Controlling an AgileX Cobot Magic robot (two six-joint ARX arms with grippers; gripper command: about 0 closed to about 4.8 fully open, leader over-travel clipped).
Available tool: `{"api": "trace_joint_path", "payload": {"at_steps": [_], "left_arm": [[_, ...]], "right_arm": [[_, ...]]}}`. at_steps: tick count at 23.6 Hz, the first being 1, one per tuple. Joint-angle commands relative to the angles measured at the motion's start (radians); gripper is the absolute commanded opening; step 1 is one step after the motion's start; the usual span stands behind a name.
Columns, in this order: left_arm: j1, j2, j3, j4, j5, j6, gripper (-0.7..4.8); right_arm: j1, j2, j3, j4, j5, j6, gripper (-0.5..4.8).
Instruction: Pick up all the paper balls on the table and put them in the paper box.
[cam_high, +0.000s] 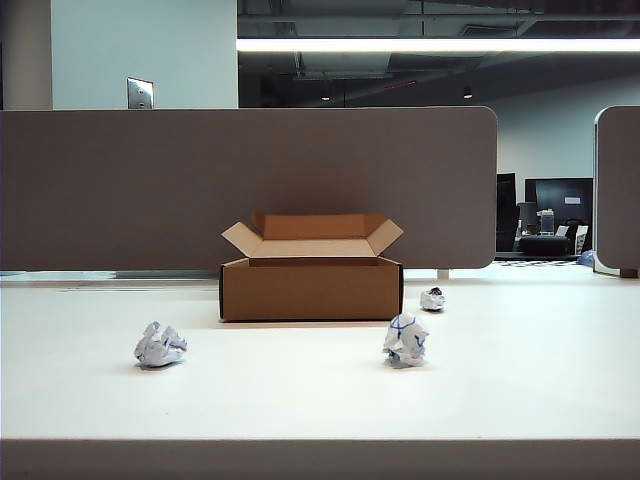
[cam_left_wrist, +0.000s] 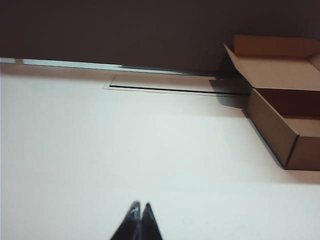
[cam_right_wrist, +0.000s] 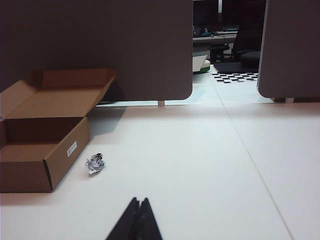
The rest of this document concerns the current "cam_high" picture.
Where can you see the small paper ball black mark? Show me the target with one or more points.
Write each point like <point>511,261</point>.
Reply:
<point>432,300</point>

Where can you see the paper ball with blue line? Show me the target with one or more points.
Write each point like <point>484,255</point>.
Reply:
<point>406,342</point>

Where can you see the white paper ball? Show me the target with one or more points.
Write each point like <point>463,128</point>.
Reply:
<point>159,347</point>

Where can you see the brown cardboard box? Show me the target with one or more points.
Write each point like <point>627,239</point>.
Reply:
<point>310,292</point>

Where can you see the white divider foot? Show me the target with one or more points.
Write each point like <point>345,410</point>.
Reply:
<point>444,274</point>

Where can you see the wide grey-brown desk divider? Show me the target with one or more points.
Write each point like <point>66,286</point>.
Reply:
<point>200,175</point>

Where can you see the black upright panel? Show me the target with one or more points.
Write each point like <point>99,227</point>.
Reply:
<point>506,210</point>

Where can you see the small ceiling spot lamp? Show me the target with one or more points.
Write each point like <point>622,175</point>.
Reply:
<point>468,92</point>

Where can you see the black round ottoman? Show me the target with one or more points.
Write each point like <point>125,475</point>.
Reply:
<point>544,245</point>

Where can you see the long ceiling light strip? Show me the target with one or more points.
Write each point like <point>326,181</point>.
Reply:
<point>430,45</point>

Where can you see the blue plastic bag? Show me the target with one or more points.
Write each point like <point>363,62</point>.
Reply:
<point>586,258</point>

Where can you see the narrow grey-brown desk divider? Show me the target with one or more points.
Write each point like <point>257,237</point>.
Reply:
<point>620,190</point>

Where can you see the brown divider foot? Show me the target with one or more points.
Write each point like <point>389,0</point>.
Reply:
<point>629,272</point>

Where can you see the metal wall plate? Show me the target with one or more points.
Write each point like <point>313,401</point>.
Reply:
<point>140,93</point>

